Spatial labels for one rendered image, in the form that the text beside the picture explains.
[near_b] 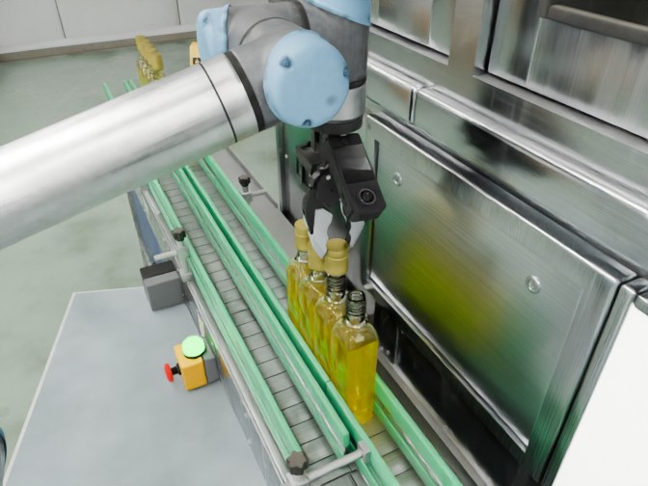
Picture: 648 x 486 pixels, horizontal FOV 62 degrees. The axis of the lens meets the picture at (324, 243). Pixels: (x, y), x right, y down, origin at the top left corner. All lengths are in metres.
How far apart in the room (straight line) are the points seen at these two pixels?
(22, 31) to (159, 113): 6.06
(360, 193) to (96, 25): 5.98
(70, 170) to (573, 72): 0.48
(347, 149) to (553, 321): 0.31
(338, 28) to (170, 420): 0.81
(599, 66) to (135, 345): 1.06
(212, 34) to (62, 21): 5.93
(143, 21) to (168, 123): 6.14
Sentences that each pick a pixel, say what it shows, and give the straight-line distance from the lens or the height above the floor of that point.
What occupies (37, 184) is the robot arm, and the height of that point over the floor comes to 1.44.
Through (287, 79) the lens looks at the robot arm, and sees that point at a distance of 0.46.
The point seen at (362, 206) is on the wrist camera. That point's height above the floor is 1.31.
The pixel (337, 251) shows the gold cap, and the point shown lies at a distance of 0.77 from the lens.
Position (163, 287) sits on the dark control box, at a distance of 1.35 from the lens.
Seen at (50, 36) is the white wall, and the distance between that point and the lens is 6.53.
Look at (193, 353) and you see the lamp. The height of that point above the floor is 0.84.
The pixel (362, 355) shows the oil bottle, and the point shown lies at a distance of 0.82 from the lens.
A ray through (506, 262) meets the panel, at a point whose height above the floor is 1.25.
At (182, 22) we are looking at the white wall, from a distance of 6.69.
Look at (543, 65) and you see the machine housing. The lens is 0.66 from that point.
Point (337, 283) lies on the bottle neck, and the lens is 0.81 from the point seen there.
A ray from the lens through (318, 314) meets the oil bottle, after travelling 0.85.
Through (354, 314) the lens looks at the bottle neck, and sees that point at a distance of 0.78.
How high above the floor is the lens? 1.64
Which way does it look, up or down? 35 degrees down
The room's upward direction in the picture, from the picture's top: straight up
